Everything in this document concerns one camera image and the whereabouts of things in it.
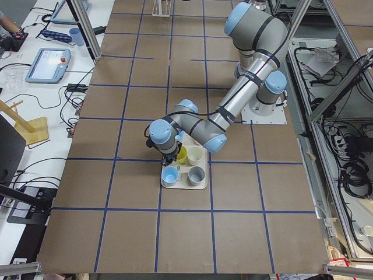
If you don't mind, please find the blue plaid folded umbrella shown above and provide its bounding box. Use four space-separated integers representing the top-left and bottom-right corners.
40 29 72 43

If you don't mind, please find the wooden stand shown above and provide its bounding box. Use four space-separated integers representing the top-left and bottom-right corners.
1 100 50 146

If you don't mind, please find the teach pendant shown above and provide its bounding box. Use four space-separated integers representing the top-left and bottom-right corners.
50 1 76 25
25 48 71 84

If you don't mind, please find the blue cup on desk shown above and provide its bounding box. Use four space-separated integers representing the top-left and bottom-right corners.
69 27 85 47

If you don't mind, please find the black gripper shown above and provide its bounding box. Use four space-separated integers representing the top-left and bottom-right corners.
161 142 182 166

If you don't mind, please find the yellow plastic cup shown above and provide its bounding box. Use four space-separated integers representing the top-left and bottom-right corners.
176 146 187 164

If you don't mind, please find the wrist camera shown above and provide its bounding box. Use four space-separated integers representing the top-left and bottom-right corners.
146 138 154 148

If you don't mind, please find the teach pendant far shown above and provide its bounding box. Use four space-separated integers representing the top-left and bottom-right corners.
50 1 76 25

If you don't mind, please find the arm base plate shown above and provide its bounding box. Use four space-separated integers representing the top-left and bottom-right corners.
241 99 287 125

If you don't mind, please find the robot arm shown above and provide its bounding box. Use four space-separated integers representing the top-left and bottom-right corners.
146 2 290 166

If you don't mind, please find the black power adapter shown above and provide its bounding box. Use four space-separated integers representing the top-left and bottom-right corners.
66 83 88 93

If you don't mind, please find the cream plastic cup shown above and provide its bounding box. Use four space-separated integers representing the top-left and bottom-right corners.
186 146 203 166

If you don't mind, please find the light blue plastic cup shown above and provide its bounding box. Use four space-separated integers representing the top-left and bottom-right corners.
161 166 179 187

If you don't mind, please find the teach pendant near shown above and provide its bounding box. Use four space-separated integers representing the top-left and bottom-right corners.
25 48 71 84

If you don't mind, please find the aluminium frame post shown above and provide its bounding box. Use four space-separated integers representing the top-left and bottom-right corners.
66 0 102 61

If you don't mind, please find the grey plastic cup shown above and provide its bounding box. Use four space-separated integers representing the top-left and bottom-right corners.
188 166 205 186

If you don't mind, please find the white wire cup rack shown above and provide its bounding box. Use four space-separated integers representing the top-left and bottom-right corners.
152 0 173 18

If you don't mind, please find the white plastic tray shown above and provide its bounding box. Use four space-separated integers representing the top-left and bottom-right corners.
161 134 208 190

